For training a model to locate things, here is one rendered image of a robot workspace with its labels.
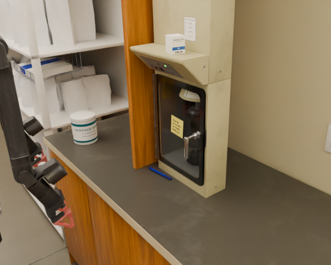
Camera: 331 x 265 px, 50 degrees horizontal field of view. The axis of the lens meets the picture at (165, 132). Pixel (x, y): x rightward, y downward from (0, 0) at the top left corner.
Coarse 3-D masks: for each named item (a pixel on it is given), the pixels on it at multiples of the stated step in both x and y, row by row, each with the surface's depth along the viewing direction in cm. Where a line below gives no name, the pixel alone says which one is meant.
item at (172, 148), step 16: (160, 80) 144; (176, 80) 135; (160, 96) 147; (176, 96) 138; (192, 96) 130; (160, 112) 150; (176, 112) 141; (192, 112) 132; (160, 128) 153; (192, 128) 135; (160, 144) 157; (176, 144) 147; (192, 144) 138; (160, 160) 160; (176, 160) 150; (192, 160) 140; (192, 176) 143
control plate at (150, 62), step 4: (140, 56) 136; (144, 60) 138; (148, 60) 135; (152, 60) 131; (156, 60) 128; (148, 64) 140; (152, 64) 136; (156, 64) 133; (160, 64) 129; (164, 64) 126; (168, 64) 123; (152, 68) 142; (164, 68) 131; (168, 68) 128; (172, 68) 125; (164, 72) 136; (168, 72) 133; (172, 72) 129; (176, 72) 126; (180, 76) 128
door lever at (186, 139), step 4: (192, 136) 133; (196, 136) 134; (184, 140) 132; (188, 140) 132; (184, 144) 133; (188, 144) 133; (184, 148) 134; (188, 148) 134; (184, 152) 135; (188, 152) 134; (184, 156) 135; (188, 156) 135
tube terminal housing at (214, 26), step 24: (168, 0) 128; (192, 0) 118; (216, 0) 113; (168, 24) 132; (216, 24) 116; (192, 48) 125; (216, 48) 120; (216, 72) 124; (216, 96) 127; (216, 120) 132; (216, 144) 136; (168, 168) 159; (216, 168) 141; (216, 192) 146
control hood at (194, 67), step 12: (132, 48) 134; (144, 48) 132; (156, 48) 131; (168, 60) 119; (180, 60) 114; (192, 60) 115; (204, 60) 118; (180, 72) 123; (192, 72) 117; (204, 72) 120; (204, 84) 122
